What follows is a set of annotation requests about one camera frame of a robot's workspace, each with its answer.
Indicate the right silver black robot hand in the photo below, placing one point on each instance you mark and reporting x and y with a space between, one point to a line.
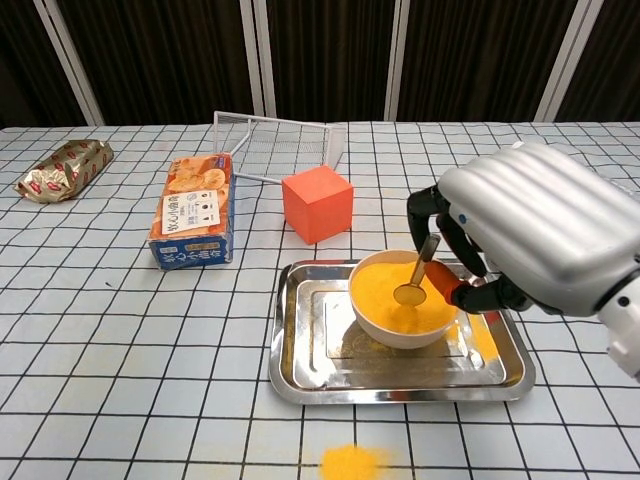
545 220

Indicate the metal spoon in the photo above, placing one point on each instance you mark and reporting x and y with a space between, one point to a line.
409 295

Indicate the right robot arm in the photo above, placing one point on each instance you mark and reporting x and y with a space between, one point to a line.
625 335

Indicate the beige bowl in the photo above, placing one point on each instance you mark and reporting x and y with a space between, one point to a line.
400 342

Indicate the rectangular steel tray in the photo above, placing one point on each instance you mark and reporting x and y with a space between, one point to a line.
320 350

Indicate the white grid-pattern tablecloth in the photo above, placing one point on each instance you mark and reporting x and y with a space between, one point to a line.
100 325

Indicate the yellow powder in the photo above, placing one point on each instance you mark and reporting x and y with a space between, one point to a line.
380 290

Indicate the orange cube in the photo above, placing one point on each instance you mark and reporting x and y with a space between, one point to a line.
317 205

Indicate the small yellow powder spill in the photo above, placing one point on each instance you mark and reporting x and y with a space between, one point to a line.
350 462

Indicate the orange blue cookie box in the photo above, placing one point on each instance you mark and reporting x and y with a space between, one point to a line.
195 210

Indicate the dark folding screen white frames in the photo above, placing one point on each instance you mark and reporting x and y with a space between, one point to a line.
175 60

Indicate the gold foil snack bag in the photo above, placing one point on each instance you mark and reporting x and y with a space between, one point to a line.
64 170

